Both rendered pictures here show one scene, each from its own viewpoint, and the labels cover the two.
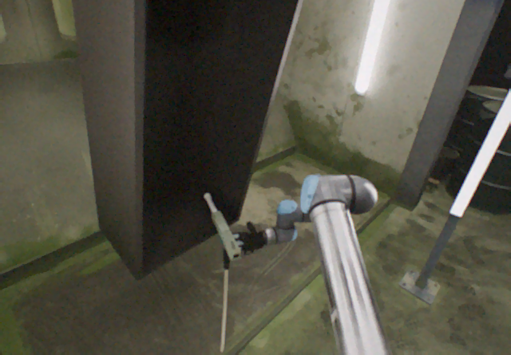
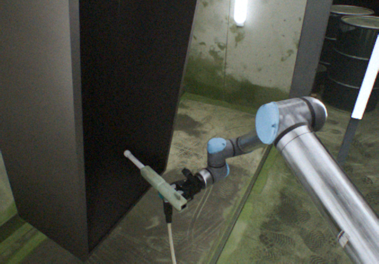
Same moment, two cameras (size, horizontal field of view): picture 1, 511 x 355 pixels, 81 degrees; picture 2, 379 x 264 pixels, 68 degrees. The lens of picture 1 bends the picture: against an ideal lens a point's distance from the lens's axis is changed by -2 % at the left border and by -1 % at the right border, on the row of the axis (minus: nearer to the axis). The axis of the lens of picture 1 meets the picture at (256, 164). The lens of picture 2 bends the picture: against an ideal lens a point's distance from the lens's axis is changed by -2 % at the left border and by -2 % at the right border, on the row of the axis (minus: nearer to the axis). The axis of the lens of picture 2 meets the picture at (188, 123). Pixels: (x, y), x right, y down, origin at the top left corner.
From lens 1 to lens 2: 0.27 m
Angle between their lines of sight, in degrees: 12
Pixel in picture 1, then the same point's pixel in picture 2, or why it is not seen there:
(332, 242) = (317, 166)
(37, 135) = not seen: outside the picture
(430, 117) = (307, 36)
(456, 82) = (324, 1)
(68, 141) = not seen: outside the picture
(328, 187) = (290, 113)
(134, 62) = (68, 0)
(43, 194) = not seen: outside the picture
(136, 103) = (73, 55)
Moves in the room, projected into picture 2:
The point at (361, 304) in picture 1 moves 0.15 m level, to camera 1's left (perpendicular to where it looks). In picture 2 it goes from (370, 219) to (311, 233)
